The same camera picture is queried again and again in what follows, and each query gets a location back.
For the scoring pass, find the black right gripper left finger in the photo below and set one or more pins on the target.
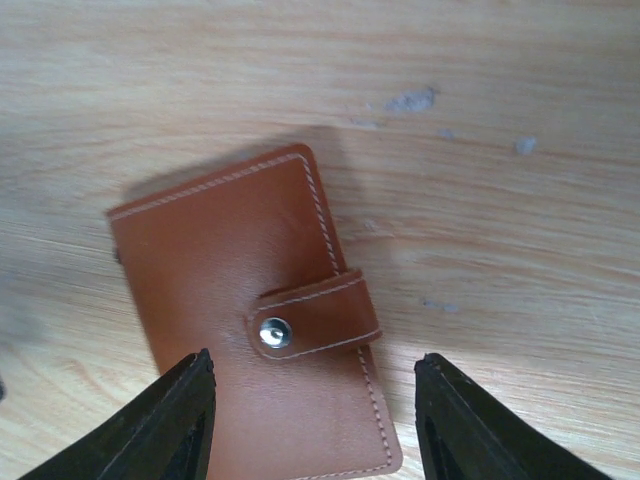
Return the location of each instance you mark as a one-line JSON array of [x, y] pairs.
[[163, 433]]

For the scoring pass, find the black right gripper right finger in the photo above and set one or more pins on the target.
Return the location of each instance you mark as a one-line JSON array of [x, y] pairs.
[[466, 433]]

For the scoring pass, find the brown leather card holder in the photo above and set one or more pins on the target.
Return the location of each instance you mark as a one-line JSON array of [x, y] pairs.
[[246, 263]]

